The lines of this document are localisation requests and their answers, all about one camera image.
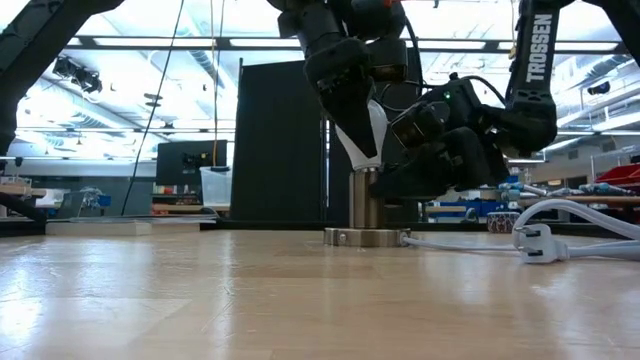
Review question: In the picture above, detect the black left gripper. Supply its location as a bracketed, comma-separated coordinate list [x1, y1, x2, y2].
[277, 2, 380, 160]

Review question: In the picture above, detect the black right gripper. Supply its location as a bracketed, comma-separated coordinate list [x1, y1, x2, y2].
[369, 125, 509, 200]

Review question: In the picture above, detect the white light bulb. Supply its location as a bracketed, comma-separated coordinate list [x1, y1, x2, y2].
[334, 98, 389, 172]

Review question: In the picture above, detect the brushed metal lamp base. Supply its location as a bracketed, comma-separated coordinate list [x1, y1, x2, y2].
[323, 167, 412, 249]

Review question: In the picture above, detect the blue storage bins shelf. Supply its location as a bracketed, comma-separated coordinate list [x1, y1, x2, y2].
[424, 169, 524, 221]

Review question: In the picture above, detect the black partition screen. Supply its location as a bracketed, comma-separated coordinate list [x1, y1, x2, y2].
[229, 59, 426, 224]

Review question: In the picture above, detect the clear plastic bin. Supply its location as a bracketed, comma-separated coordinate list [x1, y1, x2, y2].
[199, 166, 234, 207]

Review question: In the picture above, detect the wooden workbench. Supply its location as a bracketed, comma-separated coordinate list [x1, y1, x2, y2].
[519, 193, 640, 222]

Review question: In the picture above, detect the black monitor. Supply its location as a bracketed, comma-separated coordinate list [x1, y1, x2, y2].
[155, 139, 229, 187]

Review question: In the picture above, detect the red storage bin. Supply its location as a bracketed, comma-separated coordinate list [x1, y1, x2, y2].
[594, 163, 640, 187]

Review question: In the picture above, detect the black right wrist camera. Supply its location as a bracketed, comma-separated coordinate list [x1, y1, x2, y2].
[391, 101, 451, 150]

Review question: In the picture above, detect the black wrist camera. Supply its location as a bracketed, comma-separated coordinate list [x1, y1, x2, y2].
[391, 101, 451, 150]
[368, 37, 409, 84]

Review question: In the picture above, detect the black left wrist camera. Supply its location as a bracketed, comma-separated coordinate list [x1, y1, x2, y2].
[368, 37, 409, 84]

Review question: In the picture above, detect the white power cable with plug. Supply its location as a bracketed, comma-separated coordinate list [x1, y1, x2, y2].
[402, 198, 640, 265]

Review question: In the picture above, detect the yellow hanging cord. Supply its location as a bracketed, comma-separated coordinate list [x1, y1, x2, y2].
[507, 0, 518, 61]

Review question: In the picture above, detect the black hanging cable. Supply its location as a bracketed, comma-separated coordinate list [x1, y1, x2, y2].
[119, 0, 186, 217]

